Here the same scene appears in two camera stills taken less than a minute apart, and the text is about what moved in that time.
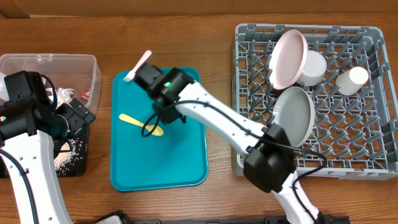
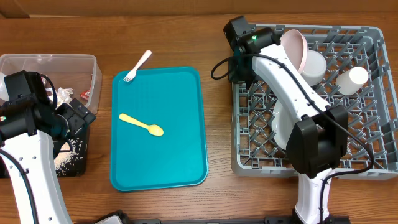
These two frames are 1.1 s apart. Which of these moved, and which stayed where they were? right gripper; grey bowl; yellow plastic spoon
Moved: right gripper
Stayed: grey bowl; yellow plastic spoon
